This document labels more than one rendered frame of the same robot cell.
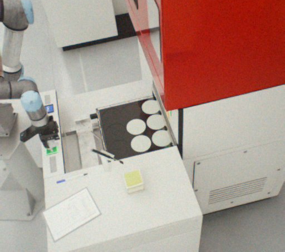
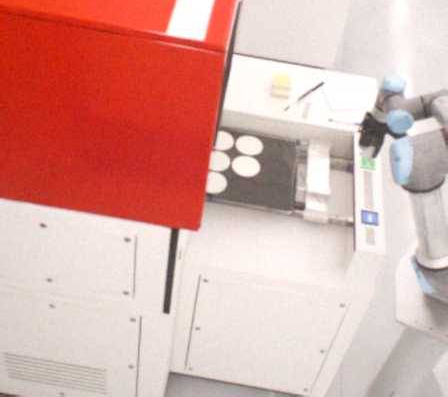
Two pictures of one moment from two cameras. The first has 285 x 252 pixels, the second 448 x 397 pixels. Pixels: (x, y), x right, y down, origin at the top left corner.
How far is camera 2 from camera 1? 2.79 m
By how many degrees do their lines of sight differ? 84
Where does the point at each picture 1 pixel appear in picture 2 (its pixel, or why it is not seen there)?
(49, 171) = not seen: hidden behind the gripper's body
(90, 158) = (317, 161)
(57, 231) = (367, 89)
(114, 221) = (309, 77)
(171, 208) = (251, 65)
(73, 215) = (348, 94)
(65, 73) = not seen: outside the picture
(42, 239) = (382, 323)
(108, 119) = (279, 190)
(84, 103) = (305, 261)
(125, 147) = (270, 148)
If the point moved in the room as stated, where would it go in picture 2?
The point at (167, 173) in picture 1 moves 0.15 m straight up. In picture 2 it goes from (239, 89) to (245, 57)
